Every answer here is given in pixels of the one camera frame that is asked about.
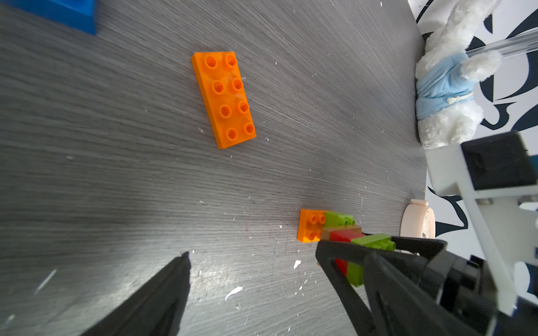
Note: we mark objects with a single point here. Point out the flat orange 2x4 lego plate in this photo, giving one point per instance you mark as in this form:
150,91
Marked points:
223,91

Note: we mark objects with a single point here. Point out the white plush dog blue shirt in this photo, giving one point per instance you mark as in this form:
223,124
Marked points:
446,111

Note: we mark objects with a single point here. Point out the small blue lego brick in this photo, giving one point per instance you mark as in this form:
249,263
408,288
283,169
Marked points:
77,14

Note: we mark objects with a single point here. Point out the tan 2x4 lego plate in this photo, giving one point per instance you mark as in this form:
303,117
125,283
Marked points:
327,231

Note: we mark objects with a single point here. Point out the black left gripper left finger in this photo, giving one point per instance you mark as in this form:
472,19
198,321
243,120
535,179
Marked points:
156,308

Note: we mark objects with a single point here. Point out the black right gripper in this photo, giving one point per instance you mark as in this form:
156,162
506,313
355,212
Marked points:
494,176

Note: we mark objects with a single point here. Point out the lime green 2x2 lego brick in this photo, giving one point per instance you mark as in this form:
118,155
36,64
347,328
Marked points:
338,220

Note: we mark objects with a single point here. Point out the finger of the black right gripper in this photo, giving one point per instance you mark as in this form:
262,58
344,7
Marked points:
391,282

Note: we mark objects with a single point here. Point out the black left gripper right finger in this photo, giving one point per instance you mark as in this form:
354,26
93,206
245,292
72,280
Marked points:
424,294

